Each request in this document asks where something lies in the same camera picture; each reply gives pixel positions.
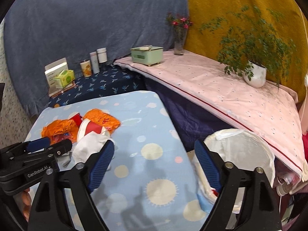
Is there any green tissue pack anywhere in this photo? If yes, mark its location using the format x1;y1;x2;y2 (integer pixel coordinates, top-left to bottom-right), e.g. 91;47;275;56
54;69;75;89

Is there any trash bin with white liner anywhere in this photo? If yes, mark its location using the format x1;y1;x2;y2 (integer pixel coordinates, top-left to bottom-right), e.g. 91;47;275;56
192;129;276;223

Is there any navy floral cloth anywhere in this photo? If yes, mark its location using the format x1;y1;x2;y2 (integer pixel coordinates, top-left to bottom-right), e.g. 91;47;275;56
48;64;146;108

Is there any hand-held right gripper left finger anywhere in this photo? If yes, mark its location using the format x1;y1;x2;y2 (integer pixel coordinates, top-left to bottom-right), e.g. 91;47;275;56
28;140;115;231

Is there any yellow printed can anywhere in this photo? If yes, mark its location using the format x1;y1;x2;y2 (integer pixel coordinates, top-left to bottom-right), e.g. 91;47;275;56
80;60;93;78

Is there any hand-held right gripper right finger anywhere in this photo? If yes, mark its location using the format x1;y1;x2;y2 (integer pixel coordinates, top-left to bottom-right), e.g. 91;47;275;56
194;139;282;231

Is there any grey-blue fleece blanket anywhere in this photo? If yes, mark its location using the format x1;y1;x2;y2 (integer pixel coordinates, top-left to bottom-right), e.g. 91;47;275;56
3;0;189;116

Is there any white plant pot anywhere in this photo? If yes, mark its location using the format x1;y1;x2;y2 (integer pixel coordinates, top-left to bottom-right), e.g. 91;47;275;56
243;61;268;88

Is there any light blue planet tablecloth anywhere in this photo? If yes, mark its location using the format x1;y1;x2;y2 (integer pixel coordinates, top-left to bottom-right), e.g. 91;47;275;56
24;91;218;231

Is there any clear glass vase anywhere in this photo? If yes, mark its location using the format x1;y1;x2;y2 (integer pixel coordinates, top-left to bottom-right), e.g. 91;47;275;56
174;28;185;56

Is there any pink flower bouquet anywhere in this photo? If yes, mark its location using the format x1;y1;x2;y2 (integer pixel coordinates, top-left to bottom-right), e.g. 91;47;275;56
166;12;193;44

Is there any dark purple cloth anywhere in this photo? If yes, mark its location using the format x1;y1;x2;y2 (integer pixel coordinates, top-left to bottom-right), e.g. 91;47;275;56
144;77;239;153

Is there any green leafy plant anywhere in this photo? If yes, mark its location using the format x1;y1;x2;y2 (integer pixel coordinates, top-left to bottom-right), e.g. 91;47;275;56
199;5;302;87

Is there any white jar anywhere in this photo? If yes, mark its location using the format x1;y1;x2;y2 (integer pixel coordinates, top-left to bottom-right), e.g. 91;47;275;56
97;48;108;64

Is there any white tissue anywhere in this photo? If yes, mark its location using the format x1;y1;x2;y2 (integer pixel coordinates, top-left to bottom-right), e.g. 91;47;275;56
72;132;116;172

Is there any red and white paper cup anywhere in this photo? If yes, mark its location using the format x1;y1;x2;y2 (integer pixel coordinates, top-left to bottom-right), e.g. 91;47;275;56
77;118;110;143

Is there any pink dotted sheet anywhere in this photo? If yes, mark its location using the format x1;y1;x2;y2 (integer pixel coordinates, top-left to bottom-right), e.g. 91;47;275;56
114;49;308;182

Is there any white cardboard box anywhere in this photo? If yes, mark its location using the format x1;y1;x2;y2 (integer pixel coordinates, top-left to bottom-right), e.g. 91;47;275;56
44;57;69;90

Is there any grey tube bottle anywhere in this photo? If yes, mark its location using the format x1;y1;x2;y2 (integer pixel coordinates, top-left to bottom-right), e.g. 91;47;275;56
90;52;100;74

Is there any wooden tray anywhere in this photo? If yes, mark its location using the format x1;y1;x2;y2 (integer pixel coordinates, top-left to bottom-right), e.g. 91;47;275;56
49;81;76;98

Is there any red cloth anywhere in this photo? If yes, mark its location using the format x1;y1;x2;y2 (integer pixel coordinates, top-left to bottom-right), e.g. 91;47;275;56
300;132;308;165

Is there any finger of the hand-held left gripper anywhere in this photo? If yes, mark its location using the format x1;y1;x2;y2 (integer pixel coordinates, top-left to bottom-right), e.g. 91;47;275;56
14;139;73;167
0;137;52;160

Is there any mint green tissue box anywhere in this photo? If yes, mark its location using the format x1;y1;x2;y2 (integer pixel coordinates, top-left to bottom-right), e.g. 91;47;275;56
130;45;164;67

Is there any person's left hand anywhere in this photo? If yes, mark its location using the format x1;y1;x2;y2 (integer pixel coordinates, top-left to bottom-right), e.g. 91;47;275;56
13;188;32;222

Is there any orange wrapper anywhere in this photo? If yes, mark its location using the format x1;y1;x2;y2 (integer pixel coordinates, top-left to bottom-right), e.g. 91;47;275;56
41;119;80;145
83;109;121;135

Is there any small red paper cup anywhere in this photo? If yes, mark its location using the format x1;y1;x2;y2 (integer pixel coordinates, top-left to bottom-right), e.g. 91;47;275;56
69;112;84;127

